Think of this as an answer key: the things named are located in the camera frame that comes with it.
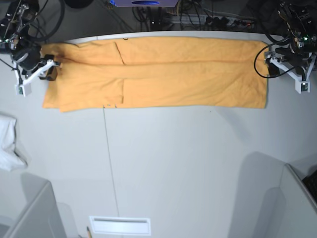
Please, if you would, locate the pencil at table edge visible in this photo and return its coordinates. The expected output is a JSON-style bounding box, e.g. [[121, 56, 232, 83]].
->
[[86, 226, 92, 238]]

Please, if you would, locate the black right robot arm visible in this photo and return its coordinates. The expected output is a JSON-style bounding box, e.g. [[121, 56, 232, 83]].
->
[[0, 0, 65, 86]]

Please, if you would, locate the yellow orange T-shirt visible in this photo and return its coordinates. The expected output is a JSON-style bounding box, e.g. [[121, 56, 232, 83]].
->
[[42, 37, 268, 112]]

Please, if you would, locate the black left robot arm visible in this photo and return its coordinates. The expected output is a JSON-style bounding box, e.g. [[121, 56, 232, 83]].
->
[[254, 0, 317, 83]]

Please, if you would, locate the white crumpled cloth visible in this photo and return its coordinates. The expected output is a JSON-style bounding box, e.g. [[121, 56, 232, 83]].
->
[[0, 115, 27, 172]]

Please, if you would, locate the blue purple device box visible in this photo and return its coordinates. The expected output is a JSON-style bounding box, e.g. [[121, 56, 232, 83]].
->
[[109, 0, 178, 7]]

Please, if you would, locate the black keyboard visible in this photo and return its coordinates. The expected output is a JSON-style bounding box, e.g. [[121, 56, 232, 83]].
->
[[303, 171, 317, 201]]

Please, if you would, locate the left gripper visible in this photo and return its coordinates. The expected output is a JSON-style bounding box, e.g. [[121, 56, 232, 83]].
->
[[266, 46, 315, 77]]

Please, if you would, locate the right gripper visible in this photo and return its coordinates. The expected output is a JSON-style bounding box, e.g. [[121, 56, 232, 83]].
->
[[11, 43, 57, 81]]

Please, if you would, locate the white rectangular table grommet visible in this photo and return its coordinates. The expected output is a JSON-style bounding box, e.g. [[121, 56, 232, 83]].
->
[[89, 216, 152, 236]]

